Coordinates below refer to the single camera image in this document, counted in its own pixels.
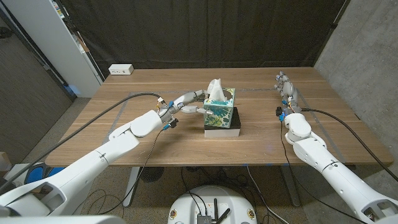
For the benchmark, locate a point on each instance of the white cabinet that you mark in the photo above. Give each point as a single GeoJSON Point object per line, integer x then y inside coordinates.
{"type": "Point", "coordinates": [56, 46]}

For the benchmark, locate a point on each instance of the cardboard box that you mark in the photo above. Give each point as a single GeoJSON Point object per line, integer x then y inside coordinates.
{"type": "Point", "coordinates": [4, 165]}

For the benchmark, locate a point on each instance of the white tissue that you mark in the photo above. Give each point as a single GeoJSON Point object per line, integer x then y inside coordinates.
{"type": "Point", "coordinates": [216, 90]}

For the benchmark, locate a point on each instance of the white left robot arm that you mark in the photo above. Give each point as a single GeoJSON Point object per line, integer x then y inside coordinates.
{"type": "Point", "coordinates": [77, 174]}

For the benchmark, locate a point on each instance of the round black wall object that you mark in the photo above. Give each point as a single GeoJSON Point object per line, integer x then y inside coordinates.
{"type": "Point", "coordinates": [4, 32]}

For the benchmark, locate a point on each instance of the black backdrop curtain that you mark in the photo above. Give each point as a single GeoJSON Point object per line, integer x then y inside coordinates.
{"type": "Point", "coordinates": [202, 31]}

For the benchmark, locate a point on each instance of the black device with antennas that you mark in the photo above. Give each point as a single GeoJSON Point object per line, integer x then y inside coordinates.
{"type": "Point", "coordinates": [203, 219]}

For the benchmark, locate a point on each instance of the teal leaf print tissue box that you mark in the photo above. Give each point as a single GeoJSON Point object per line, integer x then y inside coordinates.
{"type": "Point", "coordinates": [222, 115]}

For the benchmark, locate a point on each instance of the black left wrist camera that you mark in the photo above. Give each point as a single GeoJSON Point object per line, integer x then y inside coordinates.
{"type": "Point", "coordinates": [173, 123]}

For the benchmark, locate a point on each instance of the white platform with blue pads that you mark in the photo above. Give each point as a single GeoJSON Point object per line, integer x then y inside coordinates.
{"type": "Point", "coordinates": [34, 174]}

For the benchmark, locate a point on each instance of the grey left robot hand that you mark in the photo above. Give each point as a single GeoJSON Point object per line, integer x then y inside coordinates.
{"type": "Point", "coordinates": [182, 101]}

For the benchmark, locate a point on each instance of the white power strip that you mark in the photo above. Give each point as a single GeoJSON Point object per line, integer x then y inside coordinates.
{"type": "Point", "coordinates": [121, 69]}

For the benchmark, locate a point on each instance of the grey table leg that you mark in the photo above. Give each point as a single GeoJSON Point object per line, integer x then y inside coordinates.
{"type": "Point", "coordinates": [292, 189]}

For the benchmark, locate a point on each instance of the black box with white base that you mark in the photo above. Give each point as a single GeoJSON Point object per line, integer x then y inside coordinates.
{"type": "Point", "coordinates": [222, 133]}

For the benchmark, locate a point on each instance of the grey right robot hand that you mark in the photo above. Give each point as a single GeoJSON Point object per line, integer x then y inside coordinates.
{"type": "Point", "coordinates": [287, 90]}

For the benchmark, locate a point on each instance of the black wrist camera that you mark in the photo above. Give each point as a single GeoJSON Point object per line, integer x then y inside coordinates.
{"type": "Point", "coordinates": [279, 111]}
{"type": "Point", "coordinates": [173, 123]}

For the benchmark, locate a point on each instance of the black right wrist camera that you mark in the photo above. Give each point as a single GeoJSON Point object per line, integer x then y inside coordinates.
{"type": "Point", "coordinates": [279, 111]}

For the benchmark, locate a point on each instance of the black backdrop stand pole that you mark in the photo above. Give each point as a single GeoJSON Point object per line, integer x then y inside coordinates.
{"type": "Point", "coordinates": [333, 25]}

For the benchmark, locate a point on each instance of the white table leg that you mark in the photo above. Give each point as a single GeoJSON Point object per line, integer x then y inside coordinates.
{"type": "Point", "coordinates": [130, 189]}

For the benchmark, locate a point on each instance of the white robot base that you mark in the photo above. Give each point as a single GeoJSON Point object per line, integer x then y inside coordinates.
{"type": "Point", "coordinates": [227, 196]}

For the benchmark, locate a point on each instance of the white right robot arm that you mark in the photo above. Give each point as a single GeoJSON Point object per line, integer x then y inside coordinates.
{"type": "Point", "coordinates": [335, 177]}

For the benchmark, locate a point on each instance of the round black floor disc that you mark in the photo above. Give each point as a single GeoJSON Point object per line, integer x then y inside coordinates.
{"type": "Point", "coordinates": [151, 174]}

